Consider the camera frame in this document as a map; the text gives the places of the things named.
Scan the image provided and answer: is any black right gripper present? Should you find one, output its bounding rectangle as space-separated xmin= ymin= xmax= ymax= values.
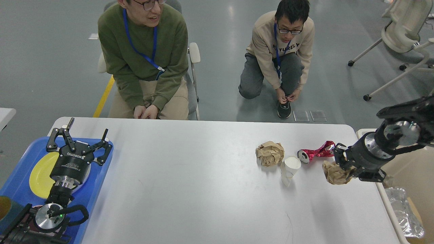
xmin=334 ymin=132 xmax=395 ymax=183

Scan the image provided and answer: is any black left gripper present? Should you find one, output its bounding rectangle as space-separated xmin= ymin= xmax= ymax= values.
xmin=46 ymin=118 xmax=113 ymax=190

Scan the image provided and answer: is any brown paper wad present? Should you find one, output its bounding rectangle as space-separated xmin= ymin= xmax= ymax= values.
xmin=322 ymin=160 xmax=355 ymax=185

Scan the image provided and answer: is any yellow plate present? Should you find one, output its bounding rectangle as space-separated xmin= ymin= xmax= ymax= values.
xmin=28 ymin=152 xmax=59 ymax=199

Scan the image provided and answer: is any white paper cup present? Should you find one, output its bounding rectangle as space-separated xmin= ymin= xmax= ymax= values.
xmin=280 ymin=156 xmax=301 ymax=187

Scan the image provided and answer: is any aluminium foil tray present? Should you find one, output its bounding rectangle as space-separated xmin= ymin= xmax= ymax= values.
xmin=385 ymin=187 xmax=425 ymax=239

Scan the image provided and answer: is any dark teal mug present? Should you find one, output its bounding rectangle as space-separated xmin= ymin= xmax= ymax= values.
xmin=0 ymin=196 xmax=23 ymax=234

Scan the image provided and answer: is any aluminium foil sheet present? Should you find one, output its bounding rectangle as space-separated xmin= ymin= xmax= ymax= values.
xmin=382 ymin=175 xmax=395 ymax=189

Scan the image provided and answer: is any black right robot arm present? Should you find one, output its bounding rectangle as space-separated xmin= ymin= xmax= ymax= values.
xmin=334 ymin=95 xmax=434 ymax=182

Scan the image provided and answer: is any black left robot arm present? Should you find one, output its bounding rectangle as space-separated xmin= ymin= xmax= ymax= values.
xmin=1 ymin=118 xmax=113 ymax=244

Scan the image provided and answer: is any beige plastic bin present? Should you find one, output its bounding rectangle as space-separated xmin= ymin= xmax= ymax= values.
xmin=356 ymin=129 xmax=434 ymax=244

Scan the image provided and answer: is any crushed red can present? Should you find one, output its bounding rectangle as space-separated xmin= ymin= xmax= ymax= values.
xmin=297 ymin=141 xmax=335 ymax=164

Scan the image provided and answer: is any floor outlet plate right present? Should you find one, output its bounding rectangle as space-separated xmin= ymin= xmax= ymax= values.
xmin=310 ymin=110 xmax=327 ymax=122

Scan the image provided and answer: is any floor outlet plate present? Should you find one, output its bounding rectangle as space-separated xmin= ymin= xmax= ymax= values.
xmin=310 ymin=110 xmax=327 ymax=122
xmin=293 ymin=110 xmax=310 ymax=122

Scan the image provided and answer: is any blue plastic tray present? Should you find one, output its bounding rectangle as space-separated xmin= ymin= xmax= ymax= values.
xmin=0 ymin=137 xmax=114 ymax=244

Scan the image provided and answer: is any floor outlet plate left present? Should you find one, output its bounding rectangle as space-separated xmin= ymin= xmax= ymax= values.
xmin=293 ymin=110 xmax=310 ymax=122

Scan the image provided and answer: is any white side table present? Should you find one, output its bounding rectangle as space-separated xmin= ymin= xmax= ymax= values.
xmin=0 ymin=107 xmax=17 ymax=131

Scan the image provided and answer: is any crumpled brown paper ball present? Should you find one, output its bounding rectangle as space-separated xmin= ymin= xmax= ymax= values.
xmin=255 ymin=141 xmax=284 ymax=167

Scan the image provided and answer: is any person in khaki trousers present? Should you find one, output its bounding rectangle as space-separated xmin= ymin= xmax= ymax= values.
xmin=98 ymin=0 xmax=189 ymax=120

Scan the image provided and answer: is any person in beige sweatshirt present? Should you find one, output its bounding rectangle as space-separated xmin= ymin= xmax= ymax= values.
xmin=238 ymin=0 xmax=316 ymax=118

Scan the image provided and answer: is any white office chair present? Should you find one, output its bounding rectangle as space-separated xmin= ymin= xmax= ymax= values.
xmin=348 ymin=0 xmax=433 ymax=101

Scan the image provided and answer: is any grey office chair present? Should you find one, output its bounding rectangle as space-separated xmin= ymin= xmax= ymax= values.
xmin=93 ymin=0 xmax=200 ymax=120

